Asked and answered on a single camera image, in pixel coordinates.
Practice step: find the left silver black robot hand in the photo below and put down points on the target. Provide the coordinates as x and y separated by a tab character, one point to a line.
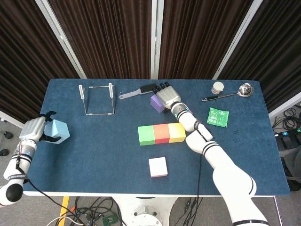
31	129

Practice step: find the blue felt table cover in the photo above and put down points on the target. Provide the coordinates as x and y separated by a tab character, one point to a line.
105	153

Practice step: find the black caster wheel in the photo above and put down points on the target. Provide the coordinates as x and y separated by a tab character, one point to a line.
6	134
4	152

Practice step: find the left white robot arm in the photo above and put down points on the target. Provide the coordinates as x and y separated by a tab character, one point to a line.
16	169

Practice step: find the dark brown pleated curtain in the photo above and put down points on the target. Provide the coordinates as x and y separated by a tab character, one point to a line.
277	51
200	35
105	35
23	58

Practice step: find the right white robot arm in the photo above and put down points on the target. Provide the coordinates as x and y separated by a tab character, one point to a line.
230	174

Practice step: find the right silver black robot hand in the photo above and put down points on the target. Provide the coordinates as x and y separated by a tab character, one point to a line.
168	95

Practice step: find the green cube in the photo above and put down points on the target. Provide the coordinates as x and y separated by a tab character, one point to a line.
146	135

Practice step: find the yellow cube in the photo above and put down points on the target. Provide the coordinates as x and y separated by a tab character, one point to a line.
176	131

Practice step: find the small white jar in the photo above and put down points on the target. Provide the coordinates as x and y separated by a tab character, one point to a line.
217	87

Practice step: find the white pink cube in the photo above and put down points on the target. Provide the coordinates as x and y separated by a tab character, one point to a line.
158	166

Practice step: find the black power strip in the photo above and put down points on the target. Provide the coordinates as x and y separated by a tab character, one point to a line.
284	140

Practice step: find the green circuit board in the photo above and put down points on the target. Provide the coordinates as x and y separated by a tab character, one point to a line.
109	220

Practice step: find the purple cube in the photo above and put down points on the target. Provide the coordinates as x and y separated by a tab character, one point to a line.
156	103

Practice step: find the yellow floor tape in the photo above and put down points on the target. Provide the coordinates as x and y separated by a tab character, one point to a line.
64	207

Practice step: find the green foil packet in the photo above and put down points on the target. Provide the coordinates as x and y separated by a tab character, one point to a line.
217	117

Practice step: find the light blue cube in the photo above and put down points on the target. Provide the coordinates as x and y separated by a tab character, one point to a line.
57	129

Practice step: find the orange connector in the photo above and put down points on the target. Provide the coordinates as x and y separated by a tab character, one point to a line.
72	209

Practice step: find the red orange cube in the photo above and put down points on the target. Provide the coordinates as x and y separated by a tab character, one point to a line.
161	133

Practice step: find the dark grey trouser leg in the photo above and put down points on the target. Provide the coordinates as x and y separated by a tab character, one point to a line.
292	162

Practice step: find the grey brush black bristles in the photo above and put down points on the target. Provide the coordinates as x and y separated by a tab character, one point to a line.
145	89

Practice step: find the white partition frame post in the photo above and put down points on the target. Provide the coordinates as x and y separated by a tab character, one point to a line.
157	35
237	37
14	121
61	37
284	106

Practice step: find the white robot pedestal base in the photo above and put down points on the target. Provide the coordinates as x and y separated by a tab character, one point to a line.
145	212

